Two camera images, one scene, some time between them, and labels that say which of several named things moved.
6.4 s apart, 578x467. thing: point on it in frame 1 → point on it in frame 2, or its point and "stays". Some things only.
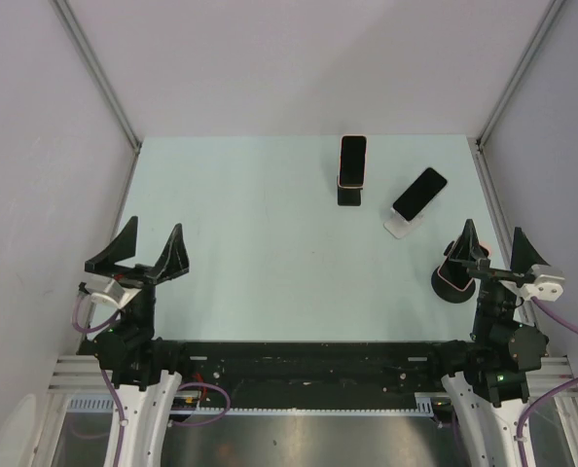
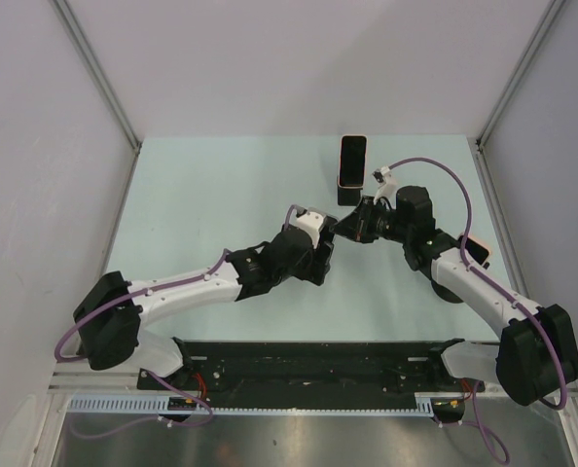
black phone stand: x=348 y=197 stays
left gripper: x=172 y=261 → x=319 y=269
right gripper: x=523 y=256 → x=356 y=227
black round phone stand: x=449 y=292 stays
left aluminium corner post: x=64 y=9 stays
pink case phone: x=352 y=161 stays
